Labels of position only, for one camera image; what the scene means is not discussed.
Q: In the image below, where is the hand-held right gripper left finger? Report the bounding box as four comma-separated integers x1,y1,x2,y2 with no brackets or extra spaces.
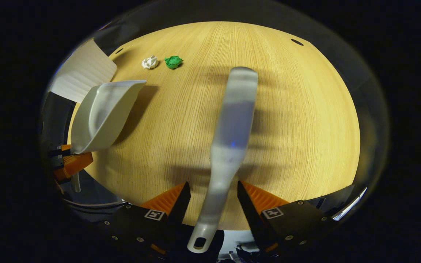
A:
99,182,193,256

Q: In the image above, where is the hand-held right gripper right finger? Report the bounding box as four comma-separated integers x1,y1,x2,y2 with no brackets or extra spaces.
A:
237,180,339,256

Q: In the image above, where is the white dustpan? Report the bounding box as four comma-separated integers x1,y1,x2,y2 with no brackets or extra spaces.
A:
70,80,147,193

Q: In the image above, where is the white ribbed garbage bin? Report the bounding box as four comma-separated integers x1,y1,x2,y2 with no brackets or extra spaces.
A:
49,38,118,104

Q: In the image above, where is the small white broom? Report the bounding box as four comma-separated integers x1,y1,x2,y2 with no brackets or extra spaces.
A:
187,66,259,254

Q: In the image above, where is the white paper ball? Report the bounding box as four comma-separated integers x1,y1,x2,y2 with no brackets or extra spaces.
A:
141,55,159,70

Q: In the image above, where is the green paper ball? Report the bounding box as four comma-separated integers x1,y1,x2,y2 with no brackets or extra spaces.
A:
164,55,184,70

